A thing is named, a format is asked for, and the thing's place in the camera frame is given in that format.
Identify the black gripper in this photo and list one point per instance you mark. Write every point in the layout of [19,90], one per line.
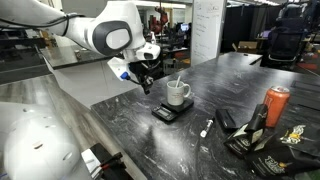
[141,70]

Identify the white printed mug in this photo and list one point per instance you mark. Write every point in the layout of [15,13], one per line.
[175,95]

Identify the black digital scale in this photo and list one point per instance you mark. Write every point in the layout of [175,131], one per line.
[166,113]

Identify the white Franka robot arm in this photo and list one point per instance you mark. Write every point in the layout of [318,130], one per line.
[110,33]

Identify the white stirrer in mug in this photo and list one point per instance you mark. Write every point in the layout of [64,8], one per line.
[178,82]

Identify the white cabinet panel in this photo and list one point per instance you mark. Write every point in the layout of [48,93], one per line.
[83,83]

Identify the red background robot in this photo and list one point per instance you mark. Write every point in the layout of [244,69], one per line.
[161,18]

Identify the computer monitor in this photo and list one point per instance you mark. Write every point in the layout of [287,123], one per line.
[184,27]

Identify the white marker with black cap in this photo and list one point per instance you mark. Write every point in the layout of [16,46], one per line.
[207,127]

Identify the small can on counter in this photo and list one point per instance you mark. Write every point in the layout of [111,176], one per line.
[77,54]

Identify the white whiteboard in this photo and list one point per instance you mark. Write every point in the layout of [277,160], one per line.
[206,30]

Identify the flat black case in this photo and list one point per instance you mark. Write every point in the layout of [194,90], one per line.
[226,119]

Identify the cardboard box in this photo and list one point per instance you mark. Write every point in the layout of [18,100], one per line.
[248,46]

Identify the black curtain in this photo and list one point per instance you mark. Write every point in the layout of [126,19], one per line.
[246,26]

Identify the orange drink can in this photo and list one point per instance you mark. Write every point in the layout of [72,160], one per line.
[276,106]

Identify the black workbench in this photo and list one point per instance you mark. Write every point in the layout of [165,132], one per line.
[20,56]

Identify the black office chair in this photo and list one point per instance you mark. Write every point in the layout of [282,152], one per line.
[285,43]

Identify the large black coffee bag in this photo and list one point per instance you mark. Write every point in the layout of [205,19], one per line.
[276,163]

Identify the black bag with bee logo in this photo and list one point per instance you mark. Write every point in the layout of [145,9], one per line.
[296,135]

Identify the green object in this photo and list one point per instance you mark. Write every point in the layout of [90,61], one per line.
[310,175]

